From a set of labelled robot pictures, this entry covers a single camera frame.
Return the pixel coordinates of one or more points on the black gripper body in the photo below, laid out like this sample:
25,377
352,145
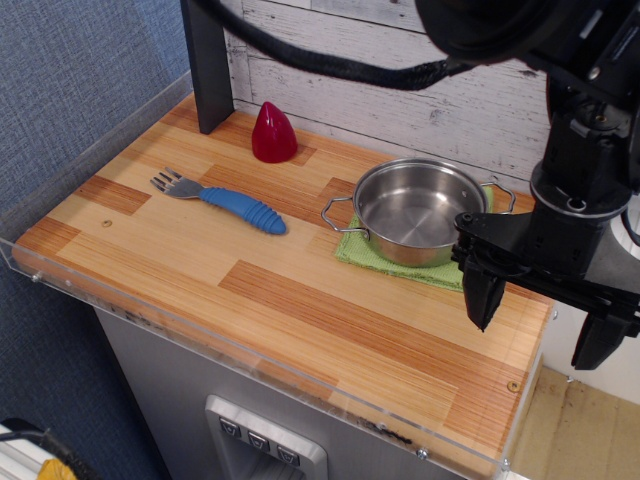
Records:
564,248

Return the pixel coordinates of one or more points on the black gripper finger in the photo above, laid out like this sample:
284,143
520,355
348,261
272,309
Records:
599,337
483,292

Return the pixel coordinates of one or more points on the blue handled metal fork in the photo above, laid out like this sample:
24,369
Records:
252,211

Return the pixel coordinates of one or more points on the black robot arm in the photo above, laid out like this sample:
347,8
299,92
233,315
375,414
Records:
589,51

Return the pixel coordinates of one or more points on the yellow object at corner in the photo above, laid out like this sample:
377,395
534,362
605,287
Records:
54,469

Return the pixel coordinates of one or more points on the stainless steel pot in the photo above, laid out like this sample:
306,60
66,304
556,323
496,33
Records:
405,209

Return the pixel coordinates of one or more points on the green cloth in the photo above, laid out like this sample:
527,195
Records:
354,249

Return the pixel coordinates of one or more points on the red cone shaped toy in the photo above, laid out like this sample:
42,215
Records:
273,137

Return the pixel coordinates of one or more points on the grey cabinet with dispenser panel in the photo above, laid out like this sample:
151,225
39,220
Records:
311,409

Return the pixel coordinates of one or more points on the clear acrylic guard rail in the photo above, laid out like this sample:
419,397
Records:
89,221

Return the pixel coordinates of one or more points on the dark grey vertical post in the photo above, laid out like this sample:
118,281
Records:
208,60

